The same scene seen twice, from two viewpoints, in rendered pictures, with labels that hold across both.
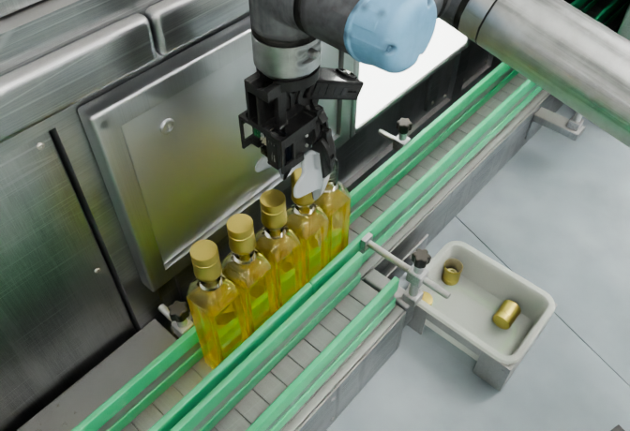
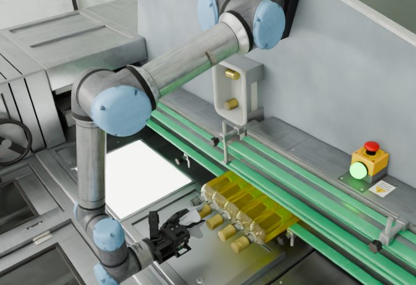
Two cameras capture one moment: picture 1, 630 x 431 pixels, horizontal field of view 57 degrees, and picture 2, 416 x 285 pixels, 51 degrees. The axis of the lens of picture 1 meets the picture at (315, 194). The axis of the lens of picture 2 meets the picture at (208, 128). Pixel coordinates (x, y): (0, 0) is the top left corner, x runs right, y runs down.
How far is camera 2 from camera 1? 0.71 m
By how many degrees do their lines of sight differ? 18
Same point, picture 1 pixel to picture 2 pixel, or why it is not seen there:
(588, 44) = (83, 171)
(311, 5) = (115, 261)
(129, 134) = not seen: outside the picture
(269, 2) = (124, 272)
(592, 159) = (161, 48)
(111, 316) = (307, 265)
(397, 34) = (106, 235)
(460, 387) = (271, 82)
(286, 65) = (144, 254)
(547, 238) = not seen: hidden behind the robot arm
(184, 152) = (212, 267)
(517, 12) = (86, 194)
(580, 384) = not seen: hidden behind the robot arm
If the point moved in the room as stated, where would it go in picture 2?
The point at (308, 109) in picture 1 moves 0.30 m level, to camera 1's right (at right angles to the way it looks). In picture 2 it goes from (163, 232) to (116, 140)
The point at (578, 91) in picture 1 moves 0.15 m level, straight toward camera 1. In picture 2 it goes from (98, 165) to (122, 181)
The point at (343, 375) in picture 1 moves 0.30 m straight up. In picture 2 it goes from (280, 150) to (203, 192)
